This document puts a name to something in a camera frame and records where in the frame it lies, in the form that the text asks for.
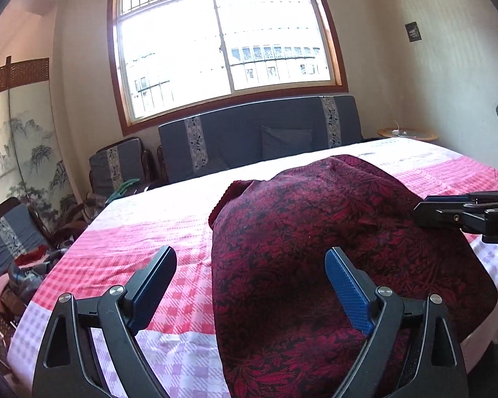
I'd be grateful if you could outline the dark blue patterned sofa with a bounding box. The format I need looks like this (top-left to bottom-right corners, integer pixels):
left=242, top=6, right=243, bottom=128
left=158, top=95, right=364, bottom=183

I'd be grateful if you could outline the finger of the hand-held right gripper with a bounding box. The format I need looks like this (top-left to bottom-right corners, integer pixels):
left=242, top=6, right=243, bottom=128
left=414, top=202, right=498, bottom=233
left=425, top=190, right=498, bottom=206

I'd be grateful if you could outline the pile of mixed clothes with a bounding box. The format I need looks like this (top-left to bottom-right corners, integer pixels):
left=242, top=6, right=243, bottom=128
left=0, top=249, right=69, bottom=313

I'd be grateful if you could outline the blue cushioned wooden armchair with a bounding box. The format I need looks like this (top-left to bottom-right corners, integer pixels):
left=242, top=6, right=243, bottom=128
left=0, top=197, right=46, bottom=278
left=88, top=138, right=158, bottom=200

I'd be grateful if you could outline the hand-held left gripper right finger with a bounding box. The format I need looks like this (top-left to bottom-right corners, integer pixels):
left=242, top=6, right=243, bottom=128
left=324, top=246, right=469, bottom=398

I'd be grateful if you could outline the green cloth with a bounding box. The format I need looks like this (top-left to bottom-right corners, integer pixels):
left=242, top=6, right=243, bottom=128
left=106, top=178, right=139, bottom=204

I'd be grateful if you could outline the painted folding screen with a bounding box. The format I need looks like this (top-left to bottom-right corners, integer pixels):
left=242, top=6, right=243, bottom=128
left=0, top=57, right=77, bottom=233

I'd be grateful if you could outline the round wooden side table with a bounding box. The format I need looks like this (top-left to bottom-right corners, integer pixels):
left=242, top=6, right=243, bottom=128
left=377, top=126, right=438, bottom=142

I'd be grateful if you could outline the brown framed barred window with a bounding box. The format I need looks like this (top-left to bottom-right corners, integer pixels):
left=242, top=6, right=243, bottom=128
left=108, top=0, right=349, bottom=135

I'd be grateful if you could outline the dark red knit sweater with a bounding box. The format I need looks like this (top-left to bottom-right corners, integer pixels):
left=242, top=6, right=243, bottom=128
left=207, top=154, right=498, bottom=398

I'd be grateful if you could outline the pink checked bed sheet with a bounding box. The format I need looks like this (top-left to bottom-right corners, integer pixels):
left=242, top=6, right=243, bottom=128
left=7, top=138, right=498, bottom=398

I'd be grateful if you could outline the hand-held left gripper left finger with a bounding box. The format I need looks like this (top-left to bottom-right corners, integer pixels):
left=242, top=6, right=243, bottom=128
left=32, top=245, right=178, bottom=398

